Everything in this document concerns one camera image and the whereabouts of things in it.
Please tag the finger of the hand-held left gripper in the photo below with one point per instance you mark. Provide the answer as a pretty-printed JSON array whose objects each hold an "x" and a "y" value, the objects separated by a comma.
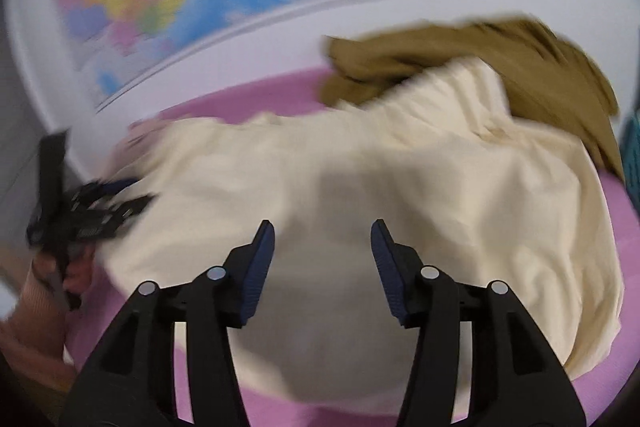
[
  {"x": 107, "y": 188},
  {"x": 130, "y": 209}
]

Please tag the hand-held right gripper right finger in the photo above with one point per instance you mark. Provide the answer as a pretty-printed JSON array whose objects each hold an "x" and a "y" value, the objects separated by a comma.
[{"x": 387, "y": 267}]

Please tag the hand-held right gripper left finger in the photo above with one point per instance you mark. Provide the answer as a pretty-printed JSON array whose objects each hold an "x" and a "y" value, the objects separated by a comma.
[{"x": 257, "y": 267}]

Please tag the cream jacket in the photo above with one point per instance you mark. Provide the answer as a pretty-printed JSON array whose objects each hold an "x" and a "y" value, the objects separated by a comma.
[{"x": 400, "y": 187}]

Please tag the person's left hand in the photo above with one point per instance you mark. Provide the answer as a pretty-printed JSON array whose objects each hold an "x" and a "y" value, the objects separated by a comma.
[{"x": 77, "y": 274}]

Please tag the peach pink cloth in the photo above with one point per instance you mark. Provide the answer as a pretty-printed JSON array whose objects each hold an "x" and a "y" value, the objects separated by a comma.
[{"x": 140, "y": 129}]

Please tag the pink bed sheet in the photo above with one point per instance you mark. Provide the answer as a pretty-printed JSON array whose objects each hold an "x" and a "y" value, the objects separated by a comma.
[{"x": 280, "y": 92}]

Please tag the olive brown garment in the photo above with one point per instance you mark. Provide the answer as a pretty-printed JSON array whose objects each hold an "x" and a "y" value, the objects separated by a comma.
[{"x": 525, "y": 57}]

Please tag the blue perforated plastic basket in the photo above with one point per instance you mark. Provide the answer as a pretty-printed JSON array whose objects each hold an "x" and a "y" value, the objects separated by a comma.
[{"x": 632, "y": 147}]

